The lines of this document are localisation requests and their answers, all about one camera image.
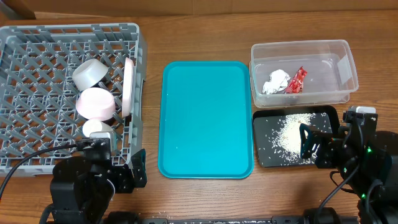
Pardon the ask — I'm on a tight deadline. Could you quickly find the cream white cup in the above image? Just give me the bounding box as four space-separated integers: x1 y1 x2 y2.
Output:
82 119 113 138

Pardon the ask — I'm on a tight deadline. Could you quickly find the red snack wrapper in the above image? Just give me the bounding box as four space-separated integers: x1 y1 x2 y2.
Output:
285 67 307 93

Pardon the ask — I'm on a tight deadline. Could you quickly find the small pink-white bowl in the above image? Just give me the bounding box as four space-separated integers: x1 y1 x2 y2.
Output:
76 87 116 121

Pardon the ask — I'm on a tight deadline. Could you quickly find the white tissue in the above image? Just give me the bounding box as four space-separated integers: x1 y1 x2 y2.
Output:
262 69 290 95

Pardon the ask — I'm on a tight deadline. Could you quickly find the large white plate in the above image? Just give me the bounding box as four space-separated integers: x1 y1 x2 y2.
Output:
121 57 134 118

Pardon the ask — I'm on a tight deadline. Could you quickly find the grey-white bowl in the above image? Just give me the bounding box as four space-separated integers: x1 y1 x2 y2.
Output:
72 58 108 91

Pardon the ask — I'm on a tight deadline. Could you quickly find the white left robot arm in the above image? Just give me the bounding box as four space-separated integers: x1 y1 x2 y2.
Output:
40 131 147 224

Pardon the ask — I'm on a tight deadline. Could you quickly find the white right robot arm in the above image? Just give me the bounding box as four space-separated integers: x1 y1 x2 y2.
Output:
299 106 397 223

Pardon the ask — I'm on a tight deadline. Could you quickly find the black waste tray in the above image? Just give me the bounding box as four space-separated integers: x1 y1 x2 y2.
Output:
252 106 340 167

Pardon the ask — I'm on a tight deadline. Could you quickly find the pile of rice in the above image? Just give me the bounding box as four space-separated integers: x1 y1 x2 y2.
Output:
261 113 329 164

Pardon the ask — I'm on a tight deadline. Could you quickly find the clear plastic bin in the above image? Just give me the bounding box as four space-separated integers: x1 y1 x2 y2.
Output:
250 40 359 108

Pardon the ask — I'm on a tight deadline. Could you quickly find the teal plastic tray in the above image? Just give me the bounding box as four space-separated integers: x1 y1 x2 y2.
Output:
158 61 254 179

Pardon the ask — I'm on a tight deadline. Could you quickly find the grey dish rack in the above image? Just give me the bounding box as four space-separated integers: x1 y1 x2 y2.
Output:
1 23 147 177

